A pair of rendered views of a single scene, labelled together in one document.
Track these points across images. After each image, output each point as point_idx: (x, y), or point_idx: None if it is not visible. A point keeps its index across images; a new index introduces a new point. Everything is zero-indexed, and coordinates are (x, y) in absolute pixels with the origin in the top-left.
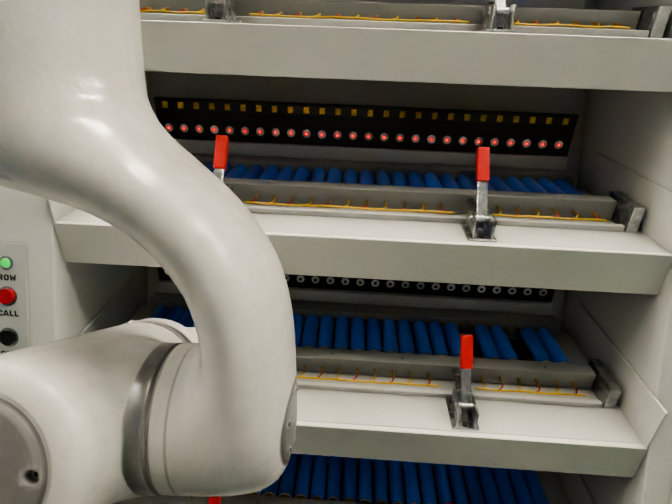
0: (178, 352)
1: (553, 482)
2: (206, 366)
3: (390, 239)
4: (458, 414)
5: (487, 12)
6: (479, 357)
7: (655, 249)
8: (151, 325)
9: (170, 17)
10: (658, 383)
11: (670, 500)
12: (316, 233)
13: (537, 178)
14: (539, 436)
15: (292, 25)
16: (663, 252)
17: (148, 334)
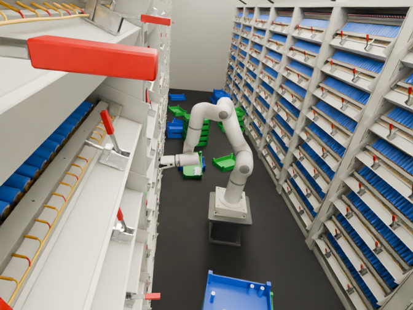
0: (189, 151)
1: None
2: (193, 148)
3: (160, 135)
4: (160, 151)
5: (159, 103)
6: None
7: (161, 121)
8: (180, 154)
9: None
10: (161, 135)
11: (161, 146)
12: (159, 139)
13: None
14: (160, 147)
15: (160, 115)
16: (161, 121)
17: (183, 154)
